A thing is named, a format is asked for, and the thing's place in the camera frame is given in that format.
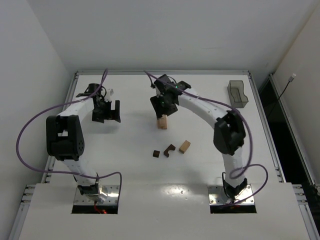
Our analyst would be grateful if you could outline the light wood cube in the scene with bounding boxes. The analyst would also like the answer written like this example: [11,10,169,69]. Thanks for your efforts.
[159,114,167,125]

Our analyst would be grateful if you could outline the clear grey plastic bin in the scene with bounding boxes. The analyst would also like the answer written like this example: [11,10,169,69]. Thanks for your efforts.
[227,80,249,109]

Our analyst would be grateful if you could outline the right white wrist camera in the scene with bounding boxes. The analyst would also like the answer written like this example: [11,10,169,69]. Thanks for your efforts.
[150,83,163,99]

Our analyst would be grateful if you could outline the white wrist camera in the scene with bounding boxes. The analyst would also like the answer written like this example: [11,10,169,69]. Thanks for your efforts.
[104,88,114,102]
[150,83,163,99]

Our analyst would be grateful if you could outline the long light wood block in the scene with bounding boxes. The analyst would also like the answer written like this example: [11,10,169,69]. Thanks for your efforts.
[179,140,191,154]

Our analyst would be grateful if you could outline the purple cable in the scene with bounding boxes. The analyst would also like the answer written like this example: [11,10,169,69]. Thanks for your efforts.
[15,68,123,187]
[143,69,269,209]

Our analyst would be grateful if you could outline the black wall cable with plug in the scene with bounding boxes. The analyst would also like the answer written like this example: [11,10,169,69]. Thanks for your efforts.
[271,73,297,111]

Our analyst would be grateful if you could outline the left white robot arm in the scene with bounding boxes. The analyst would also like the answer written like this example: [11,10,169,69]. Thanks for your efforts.
[46,83,121,202]

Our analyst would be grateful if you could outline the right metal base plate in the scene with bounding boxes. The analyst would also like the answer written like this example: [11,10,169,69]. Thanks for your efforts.
[207,184,256,206]

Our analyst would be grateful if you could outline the small dark wood cube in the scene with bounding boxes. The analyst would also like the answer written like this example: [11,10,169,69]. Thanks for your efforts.
[152,150,160,158]

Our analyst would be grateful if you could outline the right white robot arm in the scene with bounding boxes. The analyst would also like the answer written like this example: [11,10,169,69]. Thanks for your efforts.
[150,74,248,200]

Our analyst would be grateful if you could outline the metal base plate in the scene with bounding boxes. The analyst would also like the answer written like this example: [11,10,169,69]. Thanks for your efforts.
[207,184,256,206]
[73,184,121,206]

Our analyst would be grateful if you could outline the dark wood arch block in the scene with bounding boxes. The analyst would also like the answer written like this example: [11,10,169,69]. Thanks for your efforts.
[163,144,176,158]

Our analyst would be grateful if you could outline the light wood plank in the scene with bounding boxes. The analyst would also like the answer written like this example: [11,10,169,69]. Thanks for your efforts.
[161,122,167,130]

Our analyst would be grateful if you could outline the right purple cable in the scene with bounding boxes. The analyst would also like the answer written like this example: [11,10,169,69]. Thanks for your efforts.
[143,69,269,209]

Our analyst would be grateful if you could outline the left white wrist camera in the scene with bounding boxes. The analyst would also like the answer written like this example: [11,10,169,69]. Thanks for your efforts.
[104,88,114,102]

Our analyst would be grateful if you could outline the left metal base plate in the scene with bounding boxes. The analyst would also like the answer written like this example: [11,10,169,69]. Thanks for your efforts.
[73,184,121,206]

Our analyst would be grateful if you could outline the light wood rectangular block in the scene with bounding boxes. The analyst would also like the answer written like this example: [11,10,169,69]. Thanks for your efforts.
[157,119,163,129]

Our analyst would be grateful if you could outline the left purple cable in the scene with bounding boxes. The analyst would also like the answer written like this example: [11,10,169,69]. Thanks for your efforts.
[15,68,123,187]

